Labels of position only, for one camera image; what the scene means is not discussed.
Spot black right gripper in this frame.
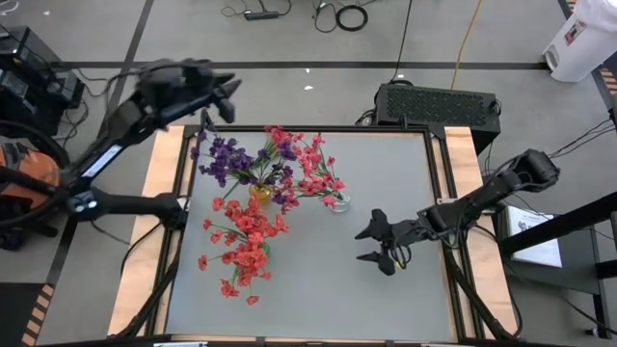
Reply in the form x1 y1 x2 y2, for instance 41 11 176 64
355 208 440 264

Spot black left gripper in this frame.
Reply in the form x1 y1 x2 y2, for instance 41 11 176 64
136 58 242 124

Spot clear glass vase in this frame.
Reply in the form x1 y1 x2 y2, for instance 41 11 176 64
330 191 353 214

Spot yellow glass vase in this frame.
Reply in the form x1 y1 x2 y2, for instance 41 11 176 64
249 182 273 201

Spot black power strip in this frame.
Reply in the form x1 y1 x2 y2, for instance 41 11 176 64
243 10 282 21

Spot black perforated computer case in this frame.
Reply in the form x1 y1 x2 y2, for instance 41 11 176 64
374 82 502 155

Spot white printed paper sheet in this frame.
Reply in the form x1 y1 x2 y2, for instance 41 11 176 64
505 205 564 269

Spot black metal stand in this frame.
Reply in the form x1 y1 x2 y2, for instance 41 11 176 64
496 191 617 338

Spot black floor equipment boxes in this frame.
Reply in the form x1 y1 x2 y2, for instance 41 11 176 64
0 24 87 136

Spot orange and black vacuum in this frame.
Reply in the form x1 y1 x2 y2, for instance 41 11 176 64
0 119 73 252

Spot white bin with bag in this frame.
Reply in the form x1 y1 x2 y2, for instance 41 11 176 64
542 0 617 84

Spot black mat with striped edge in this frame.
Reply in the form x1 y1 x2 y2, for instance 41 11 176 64
0 281 57 347

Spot black aluminium table frame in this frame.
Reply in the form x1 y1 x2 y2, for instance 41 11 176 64
108 108 524 347

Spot coiled black cable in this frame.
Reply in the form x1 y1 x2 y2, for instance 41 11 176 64
335 4 370 33

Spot black hanging cable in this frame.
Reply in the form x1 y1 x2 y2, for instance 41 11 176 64
390 0 415 81

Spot yellow cable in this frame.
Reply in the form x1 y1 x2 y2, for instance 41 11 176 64
450 0 484 91

